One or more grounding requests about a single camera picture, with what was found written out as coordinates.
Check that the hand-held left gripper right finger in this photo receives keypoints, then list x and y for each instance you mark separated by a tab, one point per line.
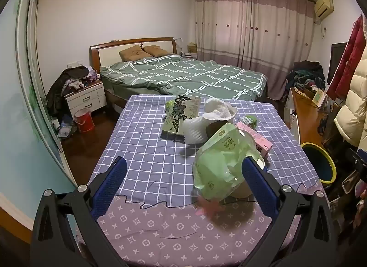
258	186

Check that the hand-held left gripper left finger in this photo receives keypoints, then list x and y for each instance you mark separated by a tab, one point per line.
110	186

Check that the green plastic bag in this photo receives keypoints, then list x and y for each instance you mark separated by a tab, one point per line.
220	163

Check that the pink carton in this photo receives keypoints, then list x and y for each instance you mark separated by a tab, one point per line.
258	139

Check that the pink paper scrap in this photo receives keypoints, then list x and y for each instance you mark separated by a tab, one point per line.
210	206

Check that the yellow-rimmed dark bin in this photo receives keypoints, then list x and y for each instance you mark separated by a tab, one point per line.
318	163

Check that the white foam netting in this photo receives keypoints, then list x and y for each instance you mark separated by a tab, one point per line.
195	130

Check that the green floral packet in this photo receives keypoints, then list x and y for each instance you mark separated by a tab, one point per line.
177	112

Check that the blue checked tablecloth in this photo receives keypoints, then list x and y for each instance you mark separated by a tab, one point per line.
143	146

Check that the red bucket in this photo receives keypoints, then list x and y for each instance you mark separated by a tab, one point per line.
85	122

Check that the wooden desk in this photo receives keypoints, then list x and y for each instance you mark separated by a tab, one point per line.
309	115

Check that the white nightstand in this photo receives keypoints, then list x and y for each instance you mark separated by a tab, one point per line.
86	97

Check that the pink floral cloth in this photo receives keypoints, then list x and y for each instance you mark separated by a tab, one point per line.
361	204

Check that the pale green box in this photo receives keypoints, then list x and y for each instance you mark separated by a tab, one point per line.
318	97

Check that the mixed clothes heap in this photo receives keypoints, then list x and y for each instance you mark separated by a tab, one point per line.
304	76

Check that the cream puffer jacket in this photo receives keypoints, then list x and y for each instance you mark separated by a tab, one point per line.
355	106

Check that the green checked duvet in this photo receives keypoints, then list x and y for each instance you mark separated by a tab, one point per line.
186	75

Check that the wooden bed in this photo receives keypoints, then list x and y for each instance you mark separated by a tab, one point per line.
111	52

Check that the brown pillow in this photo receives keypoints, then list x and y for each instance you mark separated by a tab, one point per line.
133	53
156	51

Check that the pale green sliding door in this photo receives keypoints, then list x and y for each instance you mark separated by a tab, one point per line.
17	83

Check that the pink and white curtain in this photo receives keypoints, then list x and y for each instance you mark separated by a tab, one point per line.
243	40

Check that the black television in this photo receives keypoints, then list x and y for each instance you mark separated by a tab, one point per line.
337	60

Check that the plain red coat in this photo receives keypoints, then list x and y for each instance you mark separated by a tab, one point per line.
349	63

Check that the cream air conditioner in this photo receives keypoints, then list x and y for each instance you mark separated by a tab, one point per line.
324	6

